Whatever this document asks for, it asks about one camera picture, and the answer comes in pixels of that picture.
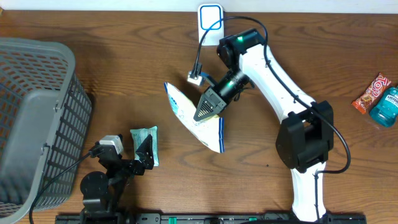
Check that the blue Listerine mouthwash bottle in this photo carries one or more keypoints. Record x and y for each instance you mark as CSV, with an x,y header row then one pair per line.
x,y
385,112

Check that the teal wet wipes pack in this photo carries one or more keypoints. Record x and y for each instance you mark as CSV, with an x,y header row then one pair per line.
x,y
139,135

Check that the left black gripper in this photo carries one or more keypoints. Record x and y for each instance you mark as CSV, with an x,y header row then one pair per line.
x,y
147,163

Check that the grey plastic basket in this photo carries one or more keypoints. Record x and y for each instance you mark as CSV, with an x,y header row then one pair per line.
x,y
45,114

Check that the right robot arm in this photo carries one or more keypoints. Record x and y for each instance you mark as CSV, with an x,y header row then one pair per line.
x,y
303,140

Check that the cream snack bag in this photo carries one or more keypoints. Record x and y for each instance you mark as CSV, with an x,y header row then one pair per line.
x,y
209,131

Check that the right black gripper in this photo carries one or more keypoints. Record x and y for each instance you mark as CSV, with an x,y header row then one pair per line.
x,y
216,101

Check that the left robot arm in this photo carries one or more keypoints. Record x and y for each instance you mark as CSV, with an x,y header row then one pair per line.
x,y
103,190

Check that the chocolate bar wrapper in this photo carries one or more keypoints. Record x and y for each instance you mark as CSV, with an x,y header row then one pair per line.
x,y
372,93

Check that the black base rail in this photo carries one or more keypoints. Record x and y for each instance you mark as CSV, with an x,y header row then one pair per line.
x,y
269,217

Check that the white barcode scanner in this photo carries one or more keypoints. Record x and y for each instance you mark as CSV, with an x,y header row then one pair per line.
x,y
209,16

